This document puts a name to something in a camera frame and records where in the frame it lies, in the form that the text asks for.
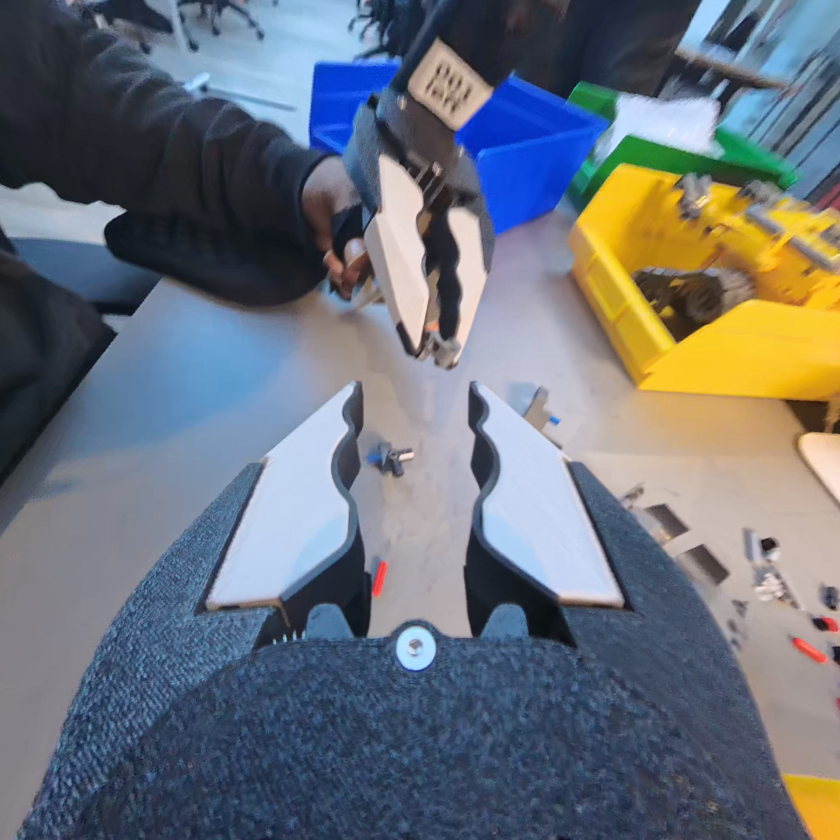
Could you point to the bubble wrap sheet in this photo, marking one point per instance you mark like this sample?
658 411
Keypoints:
663 124

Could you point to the scattered small building pieces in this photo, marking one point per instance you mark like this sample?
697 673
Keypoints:
768 581

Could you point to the grey desk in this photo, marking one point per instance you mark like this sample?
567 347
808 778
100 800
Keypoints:
229 394

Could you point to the red toy pin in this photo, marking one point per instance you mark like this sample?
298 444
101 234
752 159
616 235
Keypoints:
379 577

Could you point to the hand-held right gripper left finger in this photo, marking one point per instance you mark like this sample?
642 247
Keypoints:
295 525

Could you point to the grey angular connector piece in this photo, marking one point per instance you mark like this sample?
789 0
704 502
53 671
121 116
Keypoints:
443 348

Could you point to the black connector with blue pins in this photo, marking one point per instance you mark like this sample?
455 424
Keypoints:
390 457

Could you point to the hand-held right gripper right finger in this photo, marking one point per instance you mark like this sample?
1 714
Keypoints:
544 525

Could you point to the yellow toy bulldozer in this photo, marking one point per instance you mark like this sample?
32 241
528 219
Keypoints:
768 229

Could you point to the person's left forearm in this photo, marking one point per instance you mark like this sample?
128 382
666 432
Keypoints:
164 164

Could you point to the person's left hand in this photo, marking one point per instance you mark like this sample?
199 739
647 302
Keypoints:
325 197

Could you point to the green storage bin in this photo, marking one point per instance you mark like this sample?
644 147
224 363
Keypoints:
656 157

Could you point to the white rounded board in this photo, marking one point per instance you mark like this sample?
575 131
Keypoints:
823 459

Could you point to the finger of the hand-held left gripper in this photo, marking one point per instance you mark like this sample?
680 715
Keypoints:
397 249
471 262

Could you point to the black office chair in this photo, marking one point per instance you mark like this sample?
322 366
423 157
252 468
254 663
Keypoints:
131 13
223 10

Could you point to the blue-grey cloth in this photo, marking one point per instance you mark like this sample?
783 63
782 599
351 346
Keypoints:
85 269

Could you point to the grey beam with black axle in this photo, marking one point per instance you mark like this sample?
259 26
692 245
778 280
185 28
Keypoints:
531 403

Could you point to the grey twin engine toy assembly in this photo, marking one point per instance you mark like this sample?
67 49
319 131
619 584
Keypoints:
702 564

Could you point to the blue storage bin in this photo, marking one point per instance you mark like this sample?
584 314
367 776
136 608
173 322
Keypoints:
538 157

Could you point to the large yellow storage bin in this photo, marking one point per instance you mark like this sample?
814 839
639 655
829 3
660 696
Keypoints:
817 807

